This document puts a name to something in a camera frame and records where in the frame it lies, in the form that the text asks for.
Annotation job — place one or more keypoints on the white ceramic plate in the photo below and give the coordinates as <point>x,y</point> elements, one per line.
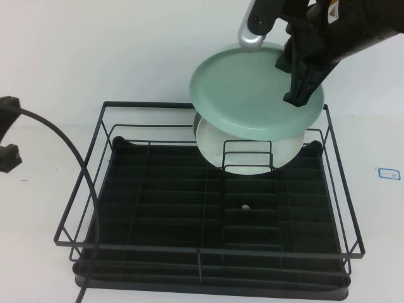
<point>214,148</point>

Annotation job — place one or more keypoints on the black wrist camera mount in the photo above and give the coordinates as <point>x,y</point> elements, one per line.
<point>265,15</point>

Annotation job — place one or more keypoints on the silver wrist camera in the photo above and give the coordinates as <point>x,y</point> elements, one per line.
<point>249,41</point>

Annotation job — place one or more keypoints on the white tray drain plug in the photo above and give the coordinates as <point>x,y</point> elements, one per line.
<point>245,206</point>

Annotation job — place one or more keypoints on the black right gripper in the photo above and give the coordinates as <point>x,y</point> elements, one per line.
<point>309,38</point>

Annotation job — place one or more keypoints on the blue bordered table label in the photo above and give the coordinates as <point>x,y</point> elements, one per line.
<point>389,173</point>

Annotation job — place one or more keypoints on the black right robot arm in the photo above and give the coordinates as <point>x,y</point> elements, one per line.
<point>363,25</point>

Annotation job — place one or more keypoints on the pale green plate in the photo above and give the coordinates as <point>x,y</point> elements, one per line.
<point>246,88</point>

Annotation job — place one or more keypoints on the black plastic drip tray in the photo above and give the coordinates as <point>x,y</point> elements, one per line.
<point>176,202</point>

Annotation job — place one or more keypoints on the grey ceramic plate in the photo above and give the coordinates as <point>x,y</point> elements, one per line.
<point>196,124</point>

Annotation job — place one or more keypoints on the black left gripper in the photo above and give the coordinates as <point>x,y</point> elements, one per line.
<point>8,110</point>

